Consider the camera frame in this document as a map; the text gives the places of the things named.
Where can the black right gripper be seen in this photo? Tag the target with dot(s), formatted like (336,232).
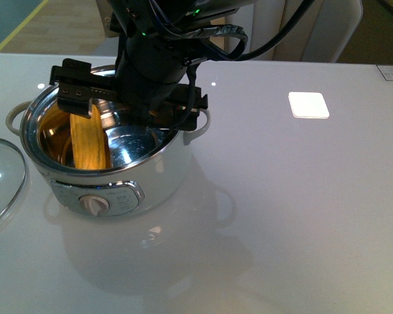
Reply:
(154,79)

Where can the yellow corn cob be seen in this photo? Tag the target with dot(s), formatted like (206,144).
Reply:
(89,142)

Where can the glass pot lid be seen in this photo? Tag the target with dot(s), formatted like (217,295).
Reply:
(12,174)

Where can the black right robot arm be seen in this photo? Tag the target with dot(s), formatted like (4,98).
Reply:
(179,21)

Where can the white electric cooking pot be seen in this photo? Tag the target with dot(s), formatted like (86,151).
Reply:
(147,164)

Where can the beige chair middle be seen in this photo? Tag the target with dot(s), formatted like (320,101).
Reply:
(320,35)

